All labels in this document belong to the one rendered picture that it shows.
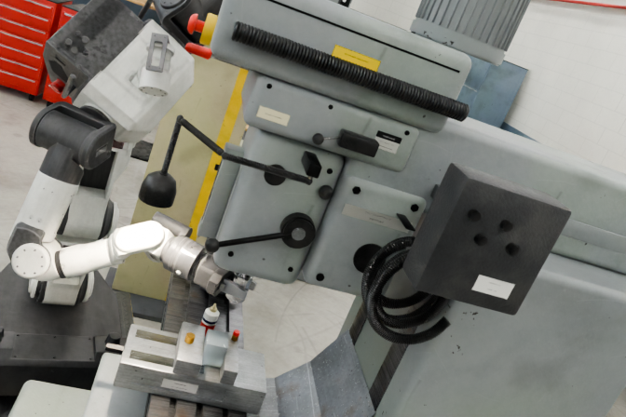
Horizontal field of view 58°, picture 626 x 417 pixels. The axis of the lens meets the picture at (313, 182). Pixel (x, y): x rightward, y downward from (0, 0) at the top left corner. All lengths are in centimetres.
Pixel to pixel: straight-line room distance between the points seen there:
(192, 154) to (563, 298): 216
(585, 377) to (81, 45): 135
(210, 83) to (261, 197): 183
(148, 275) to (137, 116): 202
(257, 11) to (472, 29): 41
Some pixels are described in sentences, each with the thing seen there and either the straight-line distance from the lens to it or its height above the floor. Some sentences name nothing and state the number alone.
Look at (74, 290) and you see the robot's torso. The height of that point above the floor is 71.
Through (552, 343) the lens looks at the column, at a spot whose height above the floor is 141.
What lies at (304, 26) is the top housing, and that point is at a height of 183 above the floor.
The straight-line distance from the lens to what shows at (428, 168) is 116.
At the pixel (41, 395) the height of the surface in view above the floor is 73.
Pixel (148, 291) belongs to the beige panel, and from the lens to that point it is 339.
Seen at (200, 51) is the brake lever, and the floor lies 170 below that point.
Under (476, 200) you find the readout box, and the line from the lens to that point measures 91.
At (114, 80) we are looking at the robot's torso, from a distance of 141.
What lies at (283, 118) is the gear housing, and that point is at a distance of 105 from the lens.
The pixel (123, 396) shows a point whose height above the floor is 85.
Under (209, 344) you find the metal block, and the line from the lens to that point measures 141.
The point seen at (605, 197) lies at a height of 172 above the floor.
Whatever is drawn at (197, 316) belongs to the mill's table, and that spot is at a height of 93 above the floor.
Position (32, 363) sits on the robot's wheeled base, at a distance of 201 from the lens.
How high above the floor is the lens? 189
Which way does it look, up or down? 17 degrees down
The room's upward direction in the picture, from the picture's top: 21 degrees clockwise
